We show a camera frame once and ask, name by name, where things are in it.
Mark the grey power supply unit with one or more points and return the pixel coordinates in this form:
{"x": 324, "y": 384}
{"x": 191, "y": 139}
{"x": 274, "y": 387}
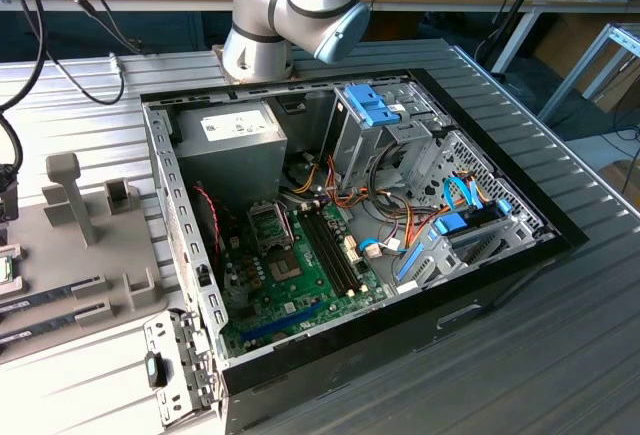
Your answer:
{"x": 225, "y": 165}

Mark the green motherboard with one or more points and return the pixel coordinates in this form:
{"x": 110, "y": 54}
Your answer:
{"x": 295, "y": 305}

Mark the aluminium frame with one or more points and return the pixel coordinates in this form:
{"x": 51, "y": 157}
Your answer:
{"x": 574, "y": 76}

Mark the blue plastic rail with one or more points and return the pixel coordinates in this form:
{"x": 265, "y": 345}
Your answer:
{"x": 410, "y": 262}

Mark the grey metal drive cage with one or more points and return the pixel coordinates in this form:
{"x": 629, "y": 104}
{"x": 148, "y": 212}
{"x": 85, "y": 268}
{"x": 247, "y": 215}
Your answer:
{"x": 360, "y": 145}

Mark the blue expansion slot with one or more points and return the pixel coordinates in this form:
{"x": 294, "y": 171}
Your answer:
{"x": 280, "y": 323}

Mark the blue plastic drive latch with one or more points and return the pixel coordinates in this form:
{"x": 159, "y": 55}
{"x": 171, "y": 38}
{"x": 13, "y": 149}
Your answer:
{"x": 372, "y": 105}

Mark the black teal case latch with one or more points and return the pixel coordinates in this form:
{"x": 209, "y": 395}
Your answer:
{"x": 156, "y": 371}

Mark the grey rear slot bracket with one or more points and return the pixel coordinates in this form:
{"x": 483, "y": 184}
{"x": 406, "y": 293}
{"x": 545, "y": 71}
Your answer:
{"x": 190, "y": 355}

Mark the grey metal disk cage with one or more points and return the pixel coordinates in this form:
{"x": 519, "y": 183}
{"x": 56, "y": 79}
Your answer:
{"x": 490, "y": 245}

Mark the CPU socket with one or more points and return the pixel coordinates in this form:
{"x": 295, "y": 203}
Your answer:
{"x": 286, "y": 269}

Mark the blue disk carrier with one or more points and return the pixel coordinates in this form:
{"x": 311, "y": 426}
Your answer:
{"x": 450, "y": 224}

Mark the black RAM slot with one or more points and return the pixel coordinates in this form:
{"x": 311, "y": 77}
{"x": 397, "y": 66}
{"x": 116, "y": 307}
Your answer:
{"x": 341, "y": 250}
{"x": 336, "y": 252}
{"x": 330, "y": 254}
{"x": 325, "y": 255}

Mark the grey plastic parts rack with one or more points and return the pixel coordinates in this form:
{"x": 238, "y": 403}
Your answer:
{"x": 100, "y": 255}

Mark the long RAM stick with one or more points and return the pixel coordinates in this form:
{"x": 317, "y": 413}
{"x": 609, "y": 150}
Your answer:
{"x": 30, "y": 329}
{"x": 30, "y": 300}

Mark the silver green CPU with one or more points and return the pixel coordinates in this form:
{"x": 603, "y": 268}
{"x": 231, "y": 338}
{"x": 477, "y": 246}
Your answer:
{"x": 4, "y": 269}

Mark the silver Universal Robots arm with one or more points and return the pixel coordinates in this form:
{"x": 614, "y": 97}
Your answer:
{"x": 260, "y": 5}

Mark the black wrist mount bracket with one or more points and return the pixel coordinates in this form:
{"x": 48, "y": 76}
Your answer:
{"x": 7, "y": 195}

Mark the black open PC case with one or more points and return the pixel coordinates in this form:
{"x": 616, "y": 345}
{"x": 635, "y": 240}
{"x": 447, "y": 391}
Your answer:
{"x": 350, "y": 370}

